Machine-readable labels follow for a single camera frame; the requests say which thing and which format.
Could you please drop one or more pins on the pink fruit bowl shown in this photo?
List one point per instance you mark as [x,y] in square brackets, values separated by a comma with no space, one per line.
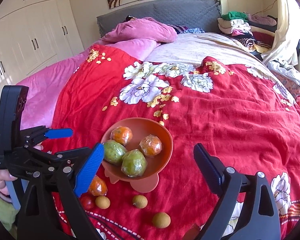
[141,128]

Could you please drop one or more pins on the white wardrobe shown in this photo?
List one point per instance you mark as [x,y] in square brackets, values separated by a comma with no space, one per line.
[35,34]

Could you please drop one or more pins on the pink quilt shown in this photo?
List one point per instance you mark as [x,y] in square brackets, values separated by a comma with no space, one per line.
[46,84]

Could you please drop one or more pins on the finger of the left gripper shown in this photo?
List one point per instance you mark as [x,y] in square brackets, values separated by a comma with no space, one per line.
[57,133]
[65,156]

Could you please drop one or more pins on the small orange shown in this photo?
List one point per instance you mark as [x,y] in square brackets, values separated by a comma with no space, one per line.
[150,146]

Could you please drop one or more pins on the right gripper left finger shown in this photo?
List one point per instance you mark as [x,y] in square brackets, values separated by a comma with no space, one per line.
[38,216]

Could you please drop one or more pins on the wrapped orange in bowl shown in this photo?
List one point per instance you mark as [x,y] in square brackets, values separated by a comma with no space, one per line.
[122,134]

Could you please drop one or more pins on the green citrus fruit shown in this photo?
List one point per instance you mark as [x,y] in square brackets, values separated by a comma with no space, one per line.
[133,164]

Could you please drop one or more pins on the brown longan fruit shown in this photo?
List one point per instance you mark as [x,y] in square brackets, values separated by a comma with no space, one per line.
[140,201]
[161,220]
[102,202]

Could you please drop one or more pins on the beige bed cover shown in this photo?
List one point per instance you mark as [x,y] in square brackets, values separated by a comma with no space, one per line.
[193,48]

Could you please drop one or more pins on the green sleeve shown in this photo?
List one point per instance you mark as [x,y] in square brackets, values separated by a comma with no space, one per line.
[8,214]

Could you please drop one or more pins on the red cherry tomato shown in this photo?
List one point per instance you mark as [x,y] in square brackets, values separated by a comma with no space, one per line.
[87,201]

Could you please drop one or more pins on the grey padded headboard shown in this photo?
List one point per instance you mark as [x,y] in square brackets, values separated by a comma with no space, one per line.
[190,13]

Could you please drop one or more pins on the cream curtain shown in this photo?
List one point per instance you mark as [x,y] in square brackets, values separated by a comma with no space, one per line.
[287,34]

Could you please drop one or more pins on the pile of folded clothes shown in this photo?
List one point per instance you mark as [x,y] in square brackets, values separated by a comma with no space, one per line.
[253,33]

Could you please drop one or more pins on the pink pillow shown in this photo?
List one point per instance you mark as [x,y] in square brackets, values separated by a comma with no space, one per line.
[138,28]

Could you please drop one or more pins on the person's left hand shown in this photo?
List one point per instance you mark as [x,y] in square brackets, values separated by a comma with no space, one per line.
[4,177]

